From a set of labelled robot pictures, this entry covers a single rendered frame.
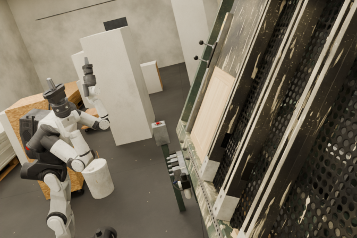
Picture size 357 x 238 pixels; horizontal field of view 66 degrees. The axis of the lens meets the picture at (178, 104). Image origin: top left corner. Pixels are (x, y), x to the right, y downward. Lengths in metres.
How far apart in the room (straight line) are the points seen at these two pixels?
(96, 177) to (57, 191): 1.25
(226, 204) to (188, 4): 4.64
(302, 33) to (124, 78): 3.35
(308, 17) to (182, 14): 4.51
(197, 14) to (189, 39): 0.48
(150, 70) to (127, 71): 2.73
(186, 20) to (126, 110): 2.21
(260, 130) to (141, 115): 3.32
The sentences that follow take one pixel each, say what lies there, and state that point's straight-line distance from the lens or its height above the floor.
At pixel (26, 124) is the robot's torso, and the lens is 1.94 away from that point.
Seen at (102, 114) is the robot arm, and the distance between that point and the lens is 2.16.
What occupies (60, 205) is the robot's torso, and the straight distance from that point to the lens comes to 2.24.
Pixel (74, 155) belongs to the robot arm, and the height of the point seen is 1.18.
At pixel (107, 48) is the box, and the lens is 4.17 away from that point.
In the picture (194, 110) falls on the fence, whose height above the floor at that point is 1.06.
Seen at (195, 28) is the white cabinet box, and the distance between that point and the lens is 5.56.
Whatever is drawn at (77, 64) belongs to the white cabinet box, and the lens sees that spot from 6.18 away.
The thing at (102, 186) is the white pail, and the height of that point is 0.15.
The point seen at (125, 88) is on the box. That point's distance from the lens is 4.24.
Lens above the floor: 1.81
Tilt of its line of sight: 19 degrees down
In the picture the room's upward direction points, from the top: 14 degrees counter-clockwise
